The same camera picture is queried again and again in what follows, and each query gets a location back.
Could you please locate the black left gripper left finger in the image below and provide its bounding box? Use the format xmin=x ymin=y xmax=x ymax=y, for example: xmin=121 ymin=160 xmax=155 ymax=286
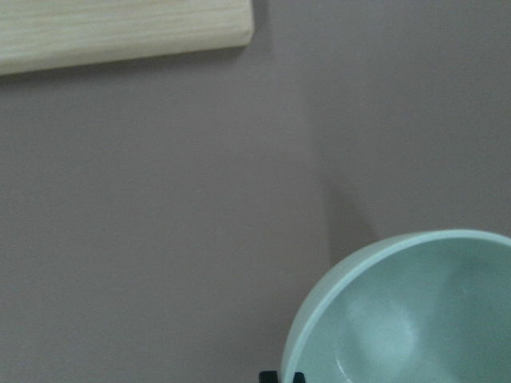
xmin=259 ymin=370 xmax=278 ymax=383

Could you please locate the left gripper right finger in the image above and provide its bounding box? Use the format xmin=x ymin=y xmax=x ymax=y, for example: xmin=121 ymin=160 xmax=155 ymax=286
xmin=293 ymin=372 xmax=305 ymax=383

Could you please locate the green bowl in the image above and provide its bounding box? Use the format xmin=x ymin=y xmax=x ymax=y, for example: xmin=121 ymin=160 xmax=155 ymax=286
xmin=279 ymin=230 xmax=510 ymax=382

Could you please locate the bamboo cutting board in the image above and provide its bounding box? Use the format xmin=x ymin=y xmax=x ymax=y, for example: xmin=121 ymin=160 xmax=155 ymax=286
xmin=1 ymin=1 xmax=255 ymax=75

